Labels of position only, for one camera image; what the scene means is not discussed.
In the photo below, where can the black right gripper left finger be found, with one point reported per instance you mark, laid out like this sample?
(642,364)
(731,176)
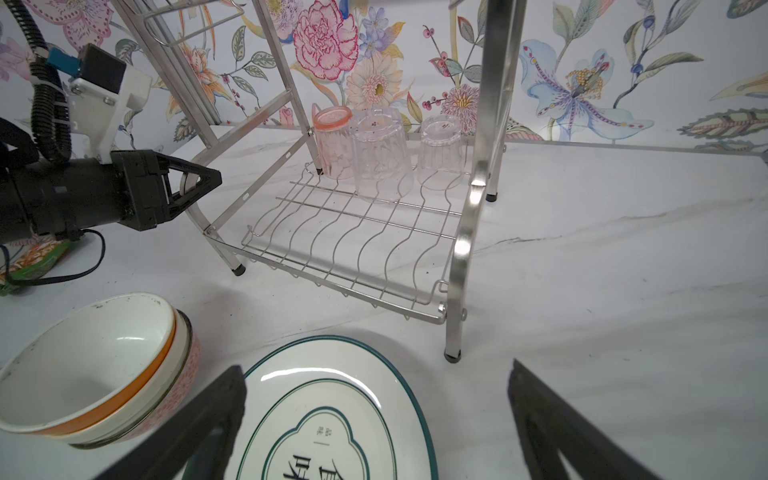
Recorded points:
(197,442)

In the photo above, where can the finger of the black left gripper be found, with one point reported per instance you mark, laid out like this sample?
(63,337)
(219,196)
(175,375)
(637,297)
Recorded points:
(197,181)

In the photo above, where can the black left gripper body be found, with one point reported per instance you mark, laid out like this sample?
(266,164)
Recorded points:
(41,199)

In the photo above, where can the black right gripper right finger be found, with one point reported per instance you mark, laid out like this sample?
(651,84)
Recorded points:
(552,434)

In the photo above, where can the pink floral patterned bowl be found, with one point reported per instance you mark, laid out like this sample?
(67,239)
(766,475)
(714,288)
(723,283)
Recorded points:
(168,403)

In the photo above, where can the orange white bowl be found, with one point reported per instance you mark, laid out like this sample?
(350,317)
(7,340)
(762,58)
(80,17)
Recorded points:
(87,366)

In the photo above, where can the clear faceted glass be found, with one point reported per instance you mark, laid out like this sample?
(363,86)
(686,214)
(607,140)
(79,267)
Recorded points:
(383,169)

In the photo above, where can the white plate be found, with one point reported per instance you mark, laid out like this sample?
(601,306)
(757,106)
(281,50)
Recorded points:
(330,407)

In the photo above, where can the cream white bowl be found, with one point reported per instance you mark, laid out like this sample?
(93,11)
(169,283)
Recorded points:
(143,401)

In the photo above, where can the two-tier metal dish rack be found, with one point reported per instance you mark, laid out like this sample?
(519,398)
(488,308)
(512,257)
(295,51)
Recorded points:
(411,256)

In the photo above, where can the green snack packet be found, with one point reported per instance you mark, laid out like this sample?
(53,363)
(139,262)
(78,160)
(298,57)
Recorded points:
(31,259)

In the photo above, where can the pink rimmed glass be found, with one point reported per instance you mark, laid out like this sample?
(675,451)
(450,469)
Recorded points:
(333,138)

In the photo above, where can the clear drinking glass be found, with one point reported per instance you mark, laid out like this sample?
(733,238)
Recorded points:
(440,164)

